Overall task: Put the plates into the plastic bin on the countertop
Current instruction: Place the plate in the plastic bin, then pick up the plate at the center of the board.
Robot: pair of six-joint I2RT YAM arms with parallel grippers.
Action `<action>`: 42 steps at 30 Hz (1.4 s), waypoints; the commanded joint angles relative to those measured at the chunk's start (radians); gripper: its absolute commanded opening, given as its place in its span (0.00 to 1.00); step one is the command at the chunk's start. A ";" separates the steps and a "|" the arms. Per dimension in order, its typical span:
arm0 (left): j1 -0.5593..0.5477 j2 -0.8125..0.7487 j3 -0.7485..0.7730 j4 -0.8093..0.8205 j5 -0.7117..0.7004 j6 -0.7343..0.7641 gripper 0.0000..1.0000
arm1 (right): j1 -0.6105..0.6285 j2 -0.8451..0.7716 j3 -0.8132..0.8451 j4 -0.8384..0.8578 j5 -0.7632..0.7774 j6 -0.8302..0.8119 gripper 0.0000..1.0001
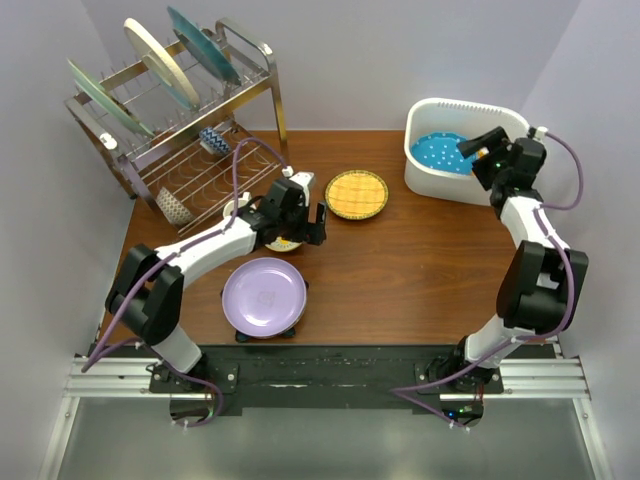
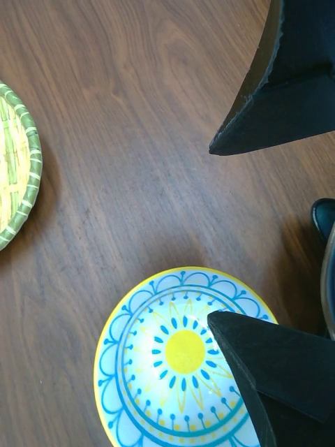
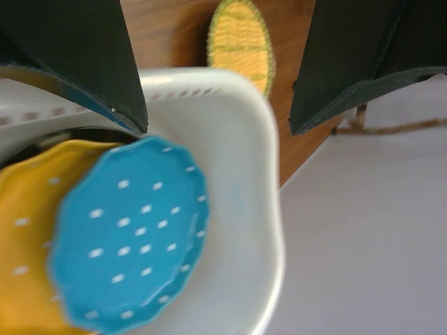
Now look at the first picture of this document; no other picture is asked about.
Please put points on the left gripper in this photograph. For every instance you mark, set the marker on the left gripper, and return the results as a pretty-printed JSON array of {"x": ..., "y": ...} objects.
[{"x": 304, "y": 233}]

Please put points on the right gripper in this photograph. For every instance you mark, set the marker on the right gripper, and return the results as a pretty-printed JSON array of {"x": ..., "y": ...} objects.
[{"x": 496, "y": 141}]

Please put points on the blue polka dot plate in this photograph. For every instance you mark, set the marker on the blue polka dot plate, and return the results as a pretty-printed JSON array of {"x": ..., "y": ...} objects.
[{"x": 439, "y": 151}]

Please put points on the purple plate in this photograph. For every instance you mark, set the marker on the purple plate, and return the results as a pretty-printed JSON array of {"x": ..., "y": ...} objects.
[{"x": 264, "y": 297}]

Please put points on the orange polka dot plate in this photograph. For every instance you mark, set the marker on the orange polka dot plate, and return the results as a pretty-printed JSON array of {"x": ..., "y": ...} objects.
[{"x": 481, "y": 153}]

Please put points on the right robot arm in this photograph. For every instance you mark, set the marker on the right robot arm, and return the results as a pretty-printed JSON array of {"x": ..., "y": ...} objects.
[{"x": 539, "y": 293}]

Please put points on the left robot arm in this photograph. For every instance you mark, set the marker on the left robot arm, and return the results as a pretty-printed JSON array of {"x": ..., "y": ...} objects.
[{"x": 147, "y": 292}]

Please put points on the small daisy bowl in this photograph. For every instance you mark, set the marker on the small daisy bowl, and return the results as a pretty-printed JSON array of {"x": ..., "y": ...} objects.
[{"x": 283, "y": 246}]

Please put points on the yellow patterned plate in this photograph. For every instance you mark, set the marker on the yellow patterned plate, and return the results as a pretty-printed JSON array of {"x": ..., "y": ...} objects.
[{"x": 356, "y": 195}]

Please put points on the white cup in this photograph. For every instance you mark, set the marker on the white cup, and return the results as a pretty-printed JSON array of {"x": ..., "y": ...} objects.
[{"x": 235, "y": 204}]

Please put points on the grey patterned cup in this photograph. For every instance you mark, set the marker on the grey patterned cup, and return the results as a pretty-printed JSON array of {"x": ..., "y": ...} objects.
[{"x": 174, "y": 210}]

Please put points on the blue zigzag bowl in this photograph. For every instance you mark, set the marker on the blue zigzag bowl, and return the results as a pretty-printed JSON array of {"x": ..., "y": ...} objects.
[{"x": 213, "y": 142}]

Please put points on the metal dish rack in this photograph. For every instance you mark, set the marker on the metal dish rack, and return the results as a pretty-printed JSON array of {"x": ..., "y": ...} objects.
[{"x": 166, "y": 126}]

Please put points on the teal plate in rack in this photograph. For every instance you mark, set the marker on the teal plate in rack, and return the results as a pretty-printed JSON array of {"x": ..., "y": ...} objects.
[{"x": 202, "y": 48}]

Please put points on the cream plate in rack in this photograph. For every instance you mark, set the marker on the cream plate in rack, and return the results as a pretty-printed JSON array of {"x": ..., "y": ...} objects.
[{"x": 158, "y": 61}]

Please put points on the green plate in rack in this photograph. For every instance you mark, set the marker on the green plate in rack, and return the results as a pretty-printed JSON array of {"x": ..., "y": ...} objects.
[{"x": 106, "y": 101}]

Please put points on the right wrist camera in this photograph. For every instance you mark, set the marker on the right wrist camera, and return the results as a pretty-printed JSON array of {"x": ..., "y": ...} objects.
[{"x": 537, "y": 133}]

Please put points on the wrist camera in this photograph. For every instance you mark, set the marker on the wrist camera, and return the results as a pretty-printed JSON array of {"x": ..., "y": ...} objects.
[
  {"x": 537, "y": 133},
  {"x": 302, "y": 178}
]

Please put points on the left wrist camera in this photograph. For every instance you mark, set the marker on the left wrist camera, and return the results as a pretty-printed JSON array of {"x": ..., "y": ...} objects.
[{"x": 302, "y": 178}]

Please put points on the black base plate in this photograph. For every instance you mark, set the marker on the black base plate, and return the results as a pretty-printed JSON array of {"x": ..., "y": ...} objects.
[{"x": 240, "y": 377}]

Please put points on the aluminium rail frame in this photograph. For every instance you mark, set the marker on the aluminium rail frame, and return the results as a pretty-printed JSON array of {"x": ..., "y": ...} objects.
[{"x": 384, "y": 294}]

